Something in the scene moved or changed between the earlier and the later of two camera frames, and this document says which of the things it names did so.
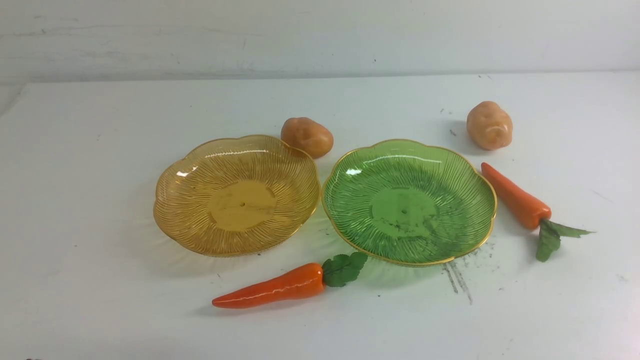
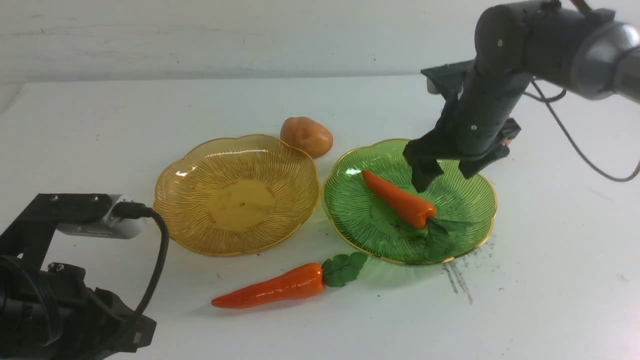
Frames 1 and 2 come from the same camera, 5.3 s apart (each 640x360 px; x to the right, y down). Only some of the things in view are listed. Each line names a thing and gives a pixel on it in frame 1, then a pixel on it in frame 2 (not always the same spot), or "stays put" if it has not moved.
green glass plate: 410,202 stays put
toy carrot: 535,216 to 415,212
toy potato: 307,134 stays put
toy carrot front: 299,283 stays put
